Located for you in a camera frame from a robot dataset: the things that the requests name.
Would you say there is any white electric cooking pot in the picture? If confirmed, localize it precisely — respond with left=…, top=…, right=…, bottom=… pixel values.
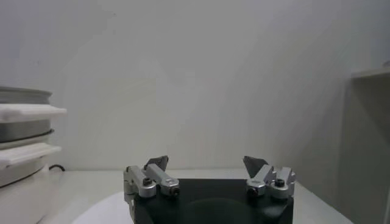
left=0, top=129, right=62, bottom=224

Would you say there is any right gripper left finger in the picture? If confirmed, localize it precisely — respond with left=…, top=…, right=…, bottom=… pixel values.
left=123, top=155, right=181, bottom=199

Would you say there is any white cabinet table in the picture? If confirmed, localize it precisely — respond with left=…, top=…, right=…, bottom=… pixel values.
left=338, top=67, right=390, bottom=224

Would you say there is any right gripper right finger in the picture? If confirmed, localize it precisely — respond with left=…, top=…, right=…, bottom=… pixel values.
left=243, top=155, right=297, bottom=200

